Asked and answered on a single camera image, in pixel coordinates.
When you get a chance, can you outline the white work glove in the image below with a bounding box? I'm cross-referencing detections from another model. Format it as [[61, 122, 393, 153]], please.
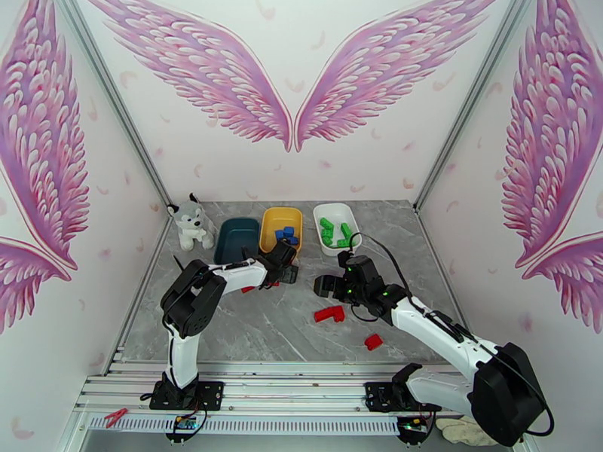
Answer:
[[435, 415, 496, 447]]

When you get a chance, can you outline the white plastic bin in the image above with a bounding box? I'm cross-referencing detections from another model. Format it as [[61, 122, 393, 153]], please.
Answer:
[[312, 203, 363, 257]]

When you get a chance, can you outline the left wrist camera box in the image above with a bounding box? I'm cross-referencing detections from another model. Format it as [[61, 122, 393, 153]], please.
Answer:
[[272, 240, 298, 266]]

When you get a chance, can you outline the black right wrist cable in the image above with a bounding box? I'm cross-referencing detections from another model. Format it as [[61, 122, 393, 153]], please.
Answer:
[[338, 232, 425, 315]]

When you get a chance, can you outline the teal plastic bin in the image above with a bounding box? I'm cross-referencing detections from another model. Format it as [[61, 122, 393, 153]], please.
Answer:
[[213, 217, 262, 269]]

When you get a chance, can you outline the aluminium frame post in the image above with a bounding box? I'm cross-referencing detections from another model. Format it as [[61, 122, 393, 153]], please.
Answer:
[[51, 0, 173, 209]]

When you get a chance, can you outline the small controller circuit board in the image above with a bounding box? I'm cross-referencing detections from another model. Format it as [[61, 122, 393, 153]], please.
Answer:
[[164, 415, 204, 442], [396, 416, 433, 445]]

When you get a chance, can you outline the grey white husky plush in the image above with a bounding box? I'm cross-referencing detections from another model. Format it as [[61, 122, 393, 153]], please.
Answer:
[[167, 192, 217, 252]]

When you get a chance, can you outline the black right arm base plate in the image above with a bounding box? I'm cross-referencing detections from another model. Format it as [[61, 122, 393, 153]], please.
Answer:
[[365, 380, 443, 413]]

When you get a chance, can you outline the white slotted cable duct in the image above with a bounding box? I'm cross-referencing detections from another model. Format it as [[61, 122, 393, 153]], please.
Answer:
[[88, 415, 402, 436]]

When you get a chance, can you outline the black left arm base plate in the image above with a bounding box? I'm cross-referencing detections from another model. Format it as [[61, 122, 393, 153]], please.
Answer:
[[149, 380, 225, 411]]

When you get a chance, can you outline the yellow plastic bin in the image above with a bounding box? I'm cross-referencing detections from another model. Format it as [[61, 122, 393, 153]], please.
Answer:
[[258, 207, 304, 258]]

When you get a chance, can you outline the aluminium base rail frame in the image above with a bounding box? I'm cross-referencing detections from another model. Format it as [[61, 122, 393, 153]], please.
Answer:
[[72, 361, 524, 419]]

